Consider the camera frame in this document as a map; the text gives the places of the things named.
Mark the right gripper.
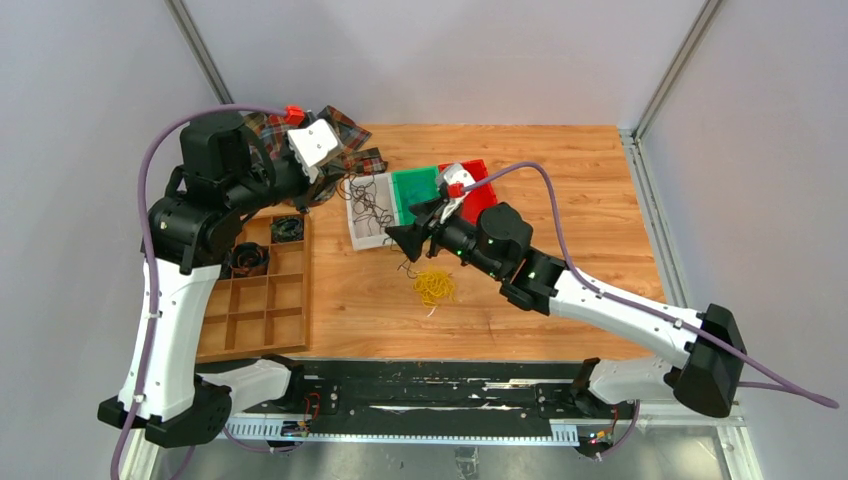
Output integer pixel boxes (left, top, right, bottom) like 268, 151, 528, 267
384, 198, 502, 280

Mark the cable pile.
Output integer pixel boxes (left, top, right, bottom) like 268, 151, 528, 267
411, 267, 460, 309

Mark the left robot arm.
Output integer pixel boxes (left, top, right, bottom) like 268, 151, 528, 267
97, 104, 343, 448

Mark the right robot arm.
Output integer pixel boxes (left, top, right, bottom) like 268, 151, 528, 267
386, 200, 746, 418

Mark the green plastic bin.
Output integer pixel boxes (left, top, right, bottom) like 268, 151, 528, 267
391, 166, 440, 225

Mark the white plastic bin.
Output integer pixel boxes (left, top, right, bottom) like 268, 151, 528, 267
341, 173, 399, 251

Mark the red plastic bin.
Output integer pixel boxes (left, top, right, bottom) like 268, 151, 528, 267
438, 159, 498, 225

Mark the wooden divided tray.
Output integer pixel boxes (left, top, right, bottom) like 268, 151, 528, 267
196, 213, 313, 363

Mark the dark cable bundle in tray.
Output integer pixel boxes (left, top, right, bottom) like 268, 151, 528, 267
270, 215, 306, 245

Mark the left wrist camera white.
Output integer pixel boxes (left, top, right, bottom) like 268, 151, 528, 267
286, 119, 343, 184

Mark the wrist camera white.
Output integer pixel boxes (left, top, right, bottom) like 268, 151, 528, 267
286, 119, 343, 184
436, 163, 475, 224

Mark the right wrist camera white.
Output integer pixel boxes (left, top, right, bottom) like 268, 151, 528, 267
436, 163, 475, 224

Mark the dark cable bundle lower left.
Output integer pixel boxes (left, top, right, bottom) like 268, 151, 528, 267
229, 242, 272, 278

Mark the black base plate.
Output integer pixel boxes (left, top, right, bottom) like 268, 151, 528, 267
249, 360, 634, 441

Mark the aluminium front rail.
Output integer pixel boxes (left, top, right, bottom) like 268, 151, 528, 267
121, 360, 763, 479

